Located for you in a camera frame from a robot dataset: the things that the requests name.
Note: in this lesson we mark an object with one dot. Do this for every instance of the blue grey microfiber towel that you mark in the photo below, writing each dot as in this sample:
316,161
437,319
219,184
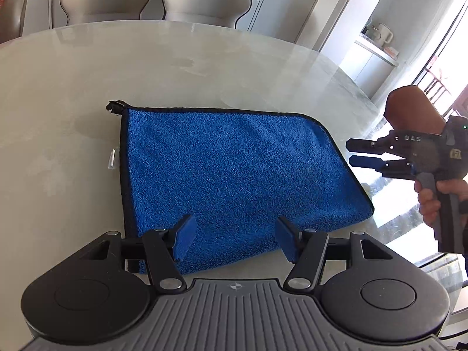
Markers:
235,171

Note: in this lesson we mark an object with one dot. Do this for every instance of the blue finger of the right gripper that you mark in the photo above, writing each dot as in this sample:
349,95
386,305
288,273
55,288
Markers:
398,169
393,143

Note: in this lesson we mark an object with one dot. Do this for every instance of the person's right hand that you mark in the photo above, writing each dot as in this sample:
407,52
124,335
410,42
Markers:
430,205

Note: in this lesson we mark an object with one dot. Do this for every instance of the brown leather chair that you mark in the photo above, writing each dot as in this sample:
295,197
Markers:
408,108

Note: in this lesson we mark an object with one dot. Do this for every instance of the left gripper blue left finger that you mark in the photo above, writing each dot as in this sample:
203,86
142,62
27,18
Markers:
163,250

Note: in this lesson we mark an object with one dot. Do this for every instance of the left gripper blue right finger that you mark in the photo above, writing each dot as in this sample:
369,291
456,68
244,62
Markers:
306,250

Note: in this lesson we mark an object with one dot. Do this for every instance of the white kettle jug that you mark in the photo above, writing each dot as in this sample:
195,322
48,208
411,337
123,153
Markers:
384,36

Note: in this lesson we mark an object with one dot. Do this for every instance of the chair with red cloth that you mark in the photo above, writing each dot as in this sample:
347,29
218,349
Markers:
12,19

